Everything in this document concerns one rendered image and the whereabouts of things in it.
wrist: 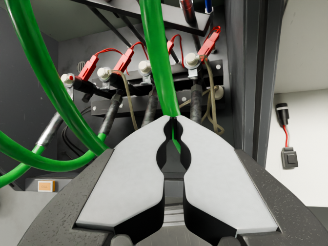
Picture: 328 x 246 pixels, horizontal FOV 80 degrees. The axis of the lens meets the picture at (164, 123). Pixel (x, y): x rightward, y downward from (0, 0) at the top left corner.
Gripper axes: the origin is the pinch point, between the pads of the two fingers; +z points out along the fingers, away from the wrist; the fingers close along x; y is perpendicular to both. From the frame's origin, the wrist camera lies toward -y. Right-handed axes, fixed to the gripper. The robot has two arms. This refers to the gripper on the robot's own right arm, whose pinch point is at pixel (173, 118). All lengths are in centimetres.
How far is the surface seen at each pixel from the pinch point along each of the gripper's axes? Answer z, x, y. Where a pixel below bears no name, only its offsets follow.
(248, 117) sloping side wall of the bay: 15.2, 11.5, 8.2
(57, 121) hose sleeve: 17.9, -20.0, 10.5
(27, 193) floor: 107, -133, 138
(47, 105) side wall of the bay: 51, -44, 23
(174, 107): 2.5, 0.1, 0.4
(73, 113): 2.5, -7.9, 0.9
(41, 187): 27, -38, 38
